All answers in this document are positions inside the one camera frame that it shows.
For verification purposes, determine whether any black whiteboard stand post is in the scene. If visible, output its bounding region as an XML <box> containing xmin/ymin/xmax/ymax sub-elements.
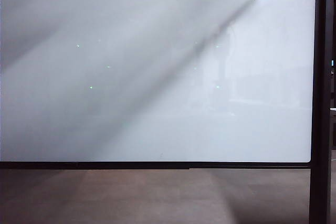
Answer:
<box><xmin>308</xmin><ymin>0</ymin><xmax>332</xmax><ymax>224</ymax></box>

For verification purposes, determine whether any white whiteboard black frame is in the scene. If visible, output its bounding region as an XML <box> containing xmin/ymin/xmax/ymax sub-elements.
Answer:
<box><xmin>0</xmin><ymin>0</ymin><xmax>318</xmax><ymax>170</ymax></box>

